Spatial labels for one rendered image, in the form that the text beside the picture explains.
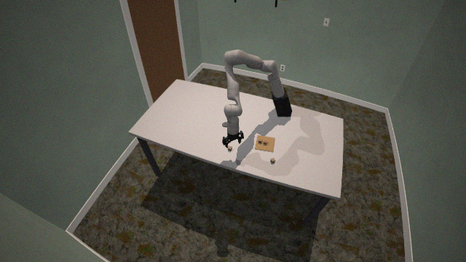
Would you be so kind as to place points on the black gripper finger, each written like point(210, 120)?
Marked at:
point(240, 137)
point(225, 141)

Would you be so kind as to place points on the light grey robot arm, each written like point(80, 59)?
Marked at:
point(237, 57)

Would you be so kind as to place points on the tan square mat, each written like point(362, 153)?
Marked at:
point(268, 147)

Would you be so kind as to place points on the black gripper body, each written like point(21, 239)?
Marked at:
point(232, 136)

